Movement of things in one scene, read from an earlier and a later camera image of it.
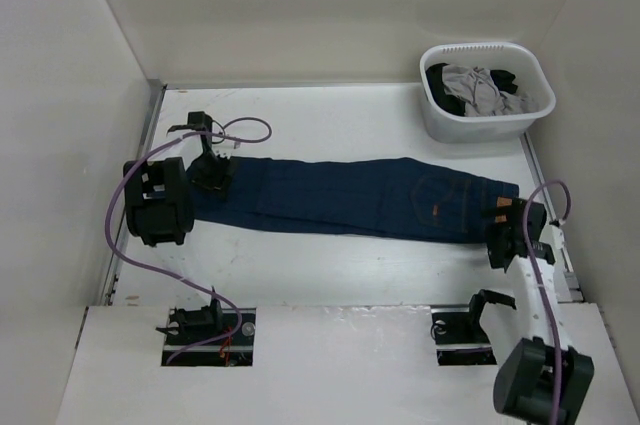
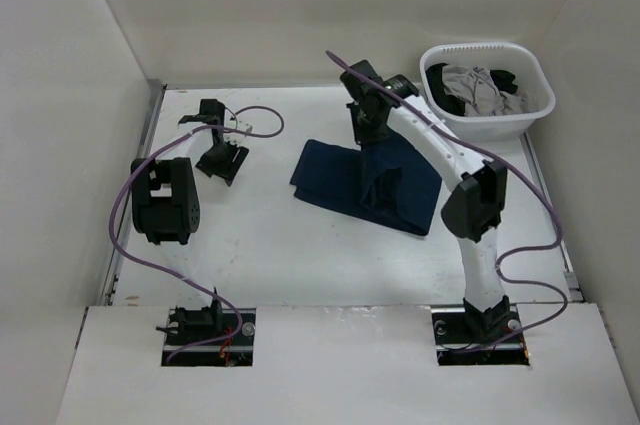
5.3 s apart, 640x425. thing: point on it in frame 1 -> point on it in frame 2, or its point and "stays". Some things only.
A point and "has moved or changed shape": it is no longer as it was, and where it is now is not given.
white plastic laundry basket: (513, 58) stays
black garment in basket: (503, 80) stays
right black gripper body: (494, 230) -> (366, 131)
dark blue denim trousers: (359, 197) has moved or changed shape
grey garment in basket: (477, 89) stays
